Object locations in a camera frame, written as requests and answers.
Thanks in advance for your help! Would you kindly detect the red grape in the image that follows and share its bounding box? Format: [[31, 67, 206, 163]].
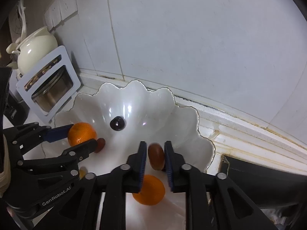
[[147, 143, 166, 171], [96, 138, 106, 153]]

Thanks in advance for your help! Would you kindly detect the large orange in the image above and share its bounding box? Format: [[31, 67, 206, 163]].
[[132, 174, 166, 206]]

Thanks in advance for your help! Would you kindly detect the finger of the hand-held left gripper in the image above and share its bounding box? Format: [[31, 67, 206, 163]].
[[2, 122, 74, 154], [17, 138, 98, 173]]

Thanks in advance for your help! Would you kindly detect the white plastic spoon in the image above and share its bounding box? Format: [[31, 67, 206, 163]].
[[18, 0, 27, 44]]

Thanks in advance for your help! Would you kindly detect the steel pot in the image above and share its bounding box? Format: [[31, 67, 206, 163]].
[[32, 66, 73, 113]]

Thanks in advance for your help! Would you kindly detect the cream ceramic teapot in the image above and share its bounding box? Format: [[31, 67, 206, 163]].
[[6, 26, 58, 75]]

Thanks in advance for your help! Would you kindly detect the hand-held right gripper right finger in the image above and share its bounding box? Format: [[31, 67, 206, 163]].
[[164, 141, 279, 230]]

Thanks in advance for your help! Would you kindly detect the black knife block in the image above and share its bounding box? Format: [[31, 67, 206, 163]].
[[5, 93, 30, 125]]

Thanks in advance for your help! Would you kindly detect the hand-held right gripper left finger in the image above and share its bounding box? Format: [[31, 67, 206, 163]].
[[31, 141, 147, 230]]

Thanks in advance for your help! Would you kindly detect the black gas stove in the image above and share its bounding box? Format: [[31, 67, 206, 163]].
[[219, 154, 307, 230]]

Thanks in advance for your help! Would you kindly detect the small orange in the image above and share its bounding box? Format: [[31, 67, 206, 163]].
[[67, 122, 97, 147]]

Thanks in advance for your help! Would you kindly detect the white wall outlet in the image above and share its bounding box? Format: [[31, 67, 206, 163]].
[[50, 0, 62, 27], [59, 0, 78, 21], [44, 8, 54, 30]]

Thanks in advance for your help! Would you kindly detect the white scalloped bowl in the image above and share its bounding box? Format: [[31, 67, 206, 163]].
[[54, 80, 215, 230]]

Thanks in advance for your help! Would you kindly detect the white frame kitchen rack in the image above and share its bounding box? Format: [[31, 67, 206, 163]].
[[16, 45, 81, 124]]

